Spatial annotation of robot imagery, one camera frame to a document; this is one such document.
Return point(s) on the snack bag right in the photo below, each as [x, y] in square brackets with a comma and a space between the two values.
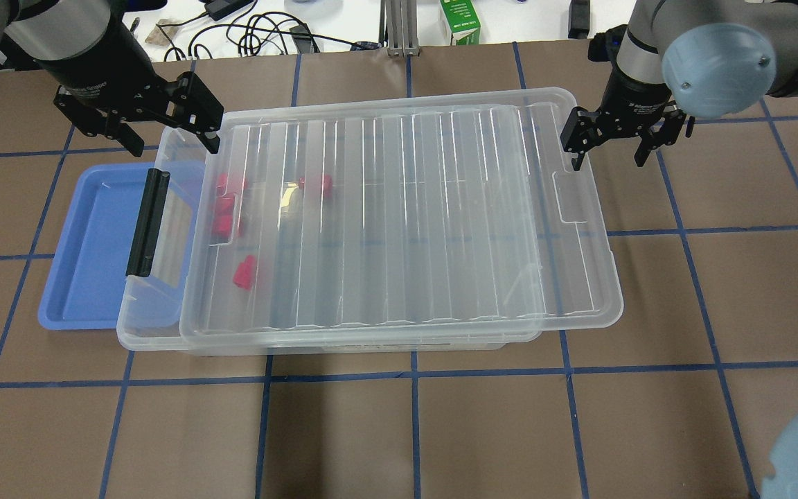
[161, 35]

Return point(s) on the red block lone near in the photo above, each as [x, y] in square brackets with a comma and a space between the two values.
[245, 273]

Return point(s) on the clear plastic box lid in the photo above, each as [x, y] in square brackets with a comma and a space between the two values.
[581, 284]

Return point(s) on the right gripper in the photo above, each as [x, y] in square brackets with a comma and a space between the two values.
[636, 96]

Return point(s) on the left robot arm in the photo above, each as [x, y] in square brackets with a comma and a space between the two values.
[55, 30]

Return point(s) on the red block cluster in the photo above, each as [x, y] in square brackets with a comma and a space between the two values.
[226, 184]
[225, 228]
[227, 206]

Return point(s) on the black box latch handle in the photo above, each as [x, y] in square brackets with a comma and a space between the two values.
[148, 223]

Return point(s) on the black power adapter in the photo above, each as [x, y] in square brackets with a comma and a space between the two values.
[220, 9]

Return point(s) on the green carton box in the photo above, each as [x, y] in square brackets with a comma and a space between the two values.
[460, 22]

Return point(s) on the red block cluster middle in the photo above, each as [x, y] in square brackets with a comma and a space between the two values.
[227, 206]

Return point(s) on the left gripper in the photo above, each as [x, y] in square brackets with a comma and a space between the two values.
[100, 69]

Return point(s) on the aluminium frame post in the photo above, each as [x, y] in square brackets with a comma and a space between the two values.
[399, 28]

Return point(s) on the blue plastic tray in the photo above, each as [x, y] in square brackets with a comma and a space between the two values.
[87, 281]

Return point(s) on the clear plastic storage box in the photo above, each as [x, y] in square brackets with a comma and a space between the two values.
[336, 235]

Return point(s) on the red block far centre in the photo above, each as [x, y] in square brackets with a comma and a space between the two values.
[320, 185]

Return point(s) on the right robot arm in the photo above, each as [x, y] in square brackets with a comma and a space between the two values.
[676, 62]

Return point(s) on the red block cluster upper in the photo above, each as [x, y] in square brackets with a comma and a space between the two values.
[226, 184]

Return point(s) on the red block cluster lower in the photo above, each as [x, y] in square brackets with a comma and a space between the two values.
[225, 228]

